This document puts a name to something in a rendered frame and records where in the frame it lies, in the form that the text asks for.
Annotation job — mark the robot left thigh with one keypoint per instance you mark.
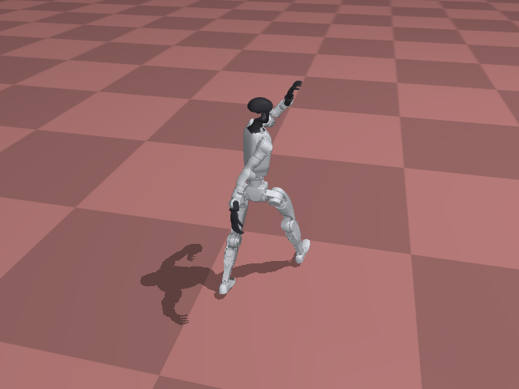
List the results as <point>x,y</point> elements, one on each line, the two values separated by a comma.
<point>235,238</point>

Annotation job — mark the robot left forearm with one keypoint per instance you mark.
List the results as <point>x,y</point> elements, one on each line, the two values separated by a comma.
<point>279,109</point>

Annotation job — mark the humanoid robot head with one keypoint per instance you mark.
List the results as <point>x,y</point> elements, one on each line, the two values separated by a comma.
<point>259,105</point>

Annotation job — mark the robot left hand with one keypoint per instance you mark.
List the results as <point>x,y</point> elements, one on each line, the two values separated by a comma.
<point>289,96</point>

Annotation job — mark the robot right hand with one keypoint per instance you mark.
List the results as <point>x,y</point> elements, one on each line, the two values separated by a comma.
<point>234,218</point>

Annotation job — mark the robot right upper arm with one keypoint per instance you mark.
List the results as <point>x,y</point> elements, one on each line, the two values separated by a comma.
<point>263,148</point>

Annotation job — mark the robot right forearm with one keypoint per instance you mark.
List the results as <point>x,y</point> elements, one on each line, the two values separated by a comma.
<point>240,187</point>

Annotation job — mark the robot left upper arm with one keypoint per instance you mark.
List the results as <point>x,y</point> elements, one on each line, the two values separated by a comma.
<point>270,123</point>

